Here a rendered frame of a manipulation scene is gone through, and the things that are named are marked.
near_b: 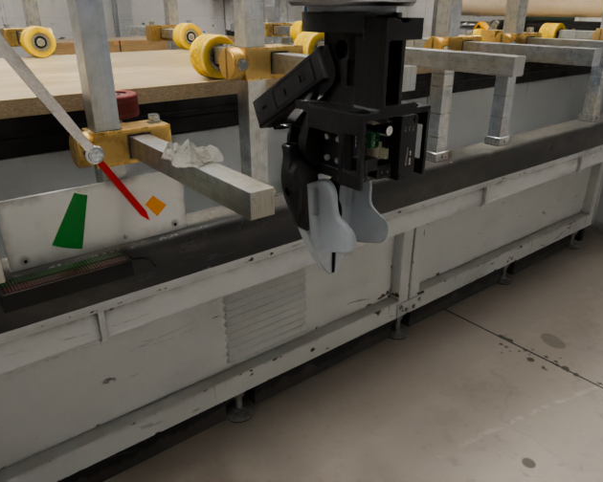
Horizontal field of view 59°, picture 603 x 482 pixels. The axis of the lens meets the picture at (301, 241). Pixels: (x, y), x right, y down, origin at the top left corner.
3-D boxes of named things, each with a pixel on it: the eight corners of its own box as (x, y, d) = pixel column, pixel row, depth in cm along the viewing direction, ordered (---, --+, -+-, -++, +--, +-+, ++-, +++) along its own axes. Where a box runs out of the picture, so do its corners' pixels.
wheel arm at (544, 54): (599, 66, 96) (604, 45, 95) (590, 67, 94) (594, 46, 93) (395, 50, 132) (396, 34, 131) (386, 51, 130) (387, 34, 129)
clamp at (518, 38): (541, 54, 132) (545, 32, 130) (510, 56, 124) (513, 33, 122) (518, 52, 136) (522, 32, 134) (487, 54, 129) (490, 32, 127)
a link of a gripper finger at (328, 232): (341, 303, 42) (346, 193, 38) (295, 276, 46) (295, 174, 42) (368, 292, 44) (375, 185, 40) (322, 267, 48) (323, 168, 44)
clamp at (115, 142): (173, 156, 80) (170, 123, 78) (83, 172, 73) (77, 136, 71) (158, 149, 84) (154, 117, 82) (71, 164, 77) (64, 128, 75)
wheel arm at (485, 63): (524, 76, 82) (527, 52, 81) (510, 77, 80) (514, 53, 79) (319, 54, 118) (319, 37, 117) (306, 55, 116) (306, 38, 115)
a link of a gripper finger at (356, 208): (368, 292, 44) (375, 185, 40) (322, 267, 48) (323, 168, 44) (393, 280, 46) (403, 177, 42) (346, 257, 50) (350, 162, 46)
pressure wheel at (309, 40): (326, 23, 113) (301, 46, 111) (341, 55, 118) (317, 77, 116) (309, 23, 117) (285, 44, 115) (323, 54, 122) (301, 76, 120)
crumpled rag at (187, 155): (234, 161, 63) (234, 141, 62) (182, 170, 59) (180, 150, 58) (199, 146, 69) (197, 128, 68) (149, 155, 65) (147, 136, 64)
